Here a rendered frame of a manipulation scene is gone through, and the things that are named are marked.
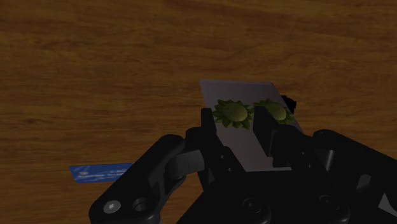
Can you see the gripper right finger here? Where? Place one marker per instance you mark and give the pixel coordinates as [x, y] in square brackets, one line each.
[350, 167]

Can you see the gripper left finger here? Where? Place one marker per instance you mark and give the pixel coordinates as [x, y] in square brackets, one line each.
[145, 173]

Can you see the blue card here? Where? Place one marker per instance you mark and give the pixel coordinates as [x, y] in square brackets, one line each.
[96, 173]

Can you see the grey card with green flowers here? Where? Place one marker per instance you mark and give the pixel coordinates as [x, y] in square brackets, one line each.
[238, 93]

